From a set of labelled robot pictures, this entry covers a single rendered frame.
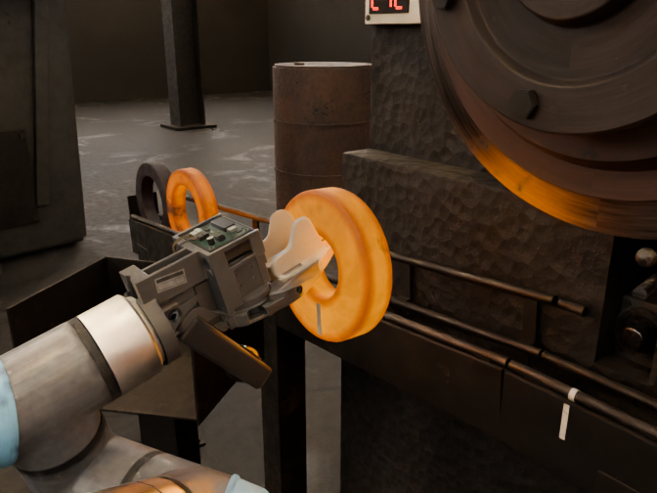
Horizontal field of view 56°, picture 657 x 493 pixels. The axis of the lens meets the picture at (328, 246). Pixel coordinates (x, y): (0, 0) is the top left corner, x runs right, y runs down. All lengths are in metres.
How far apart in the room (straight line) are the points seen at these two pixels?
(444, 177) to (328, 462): 1.03
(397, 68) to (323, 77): 2.39
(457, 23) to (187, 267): 0.31
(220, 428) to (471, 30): 1.46
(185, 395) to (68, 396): 0.35
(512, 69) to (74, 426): 0.44
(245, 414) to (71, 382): 1.39
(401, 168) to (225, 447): 1.08
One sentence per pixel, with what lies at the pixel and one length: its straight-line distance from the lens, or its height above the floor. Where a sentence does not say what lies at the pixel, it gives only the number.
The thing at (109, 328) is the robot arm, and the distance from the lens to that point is 0.52.
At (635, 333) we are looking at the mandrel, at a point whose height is 0.75.
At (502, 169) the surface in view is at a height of 0.92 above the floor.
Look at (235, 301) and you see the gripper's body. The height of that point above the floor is 0.83.
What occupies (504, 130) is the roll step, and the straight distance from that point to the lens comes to 0.62.
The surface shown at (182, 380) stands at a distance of 0.88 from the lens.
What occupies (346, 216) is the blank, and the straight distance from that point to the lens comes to 0.58.
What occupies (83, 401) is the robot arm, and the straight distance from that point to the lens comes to 0.52.
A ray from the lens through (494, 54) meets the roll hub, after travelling 0.54.
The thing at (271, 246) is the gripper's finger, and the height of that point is 0.85.
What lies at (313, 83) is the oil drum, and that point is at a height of 0.80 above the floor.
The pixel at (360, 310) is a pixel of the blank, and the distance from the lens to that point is 0.59.
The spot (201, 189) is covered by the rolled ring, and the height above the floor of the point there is 0.75.
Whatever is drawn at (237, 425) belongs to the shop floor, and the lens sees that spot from 1.83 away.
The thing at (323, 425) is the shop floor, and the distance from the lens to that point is 1.82.
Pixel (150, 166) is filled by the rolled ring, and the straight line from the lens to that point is 1.47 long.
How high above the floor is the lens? 1.05
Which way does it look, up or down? 19 degrees down
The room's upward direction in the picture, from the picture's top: straight up
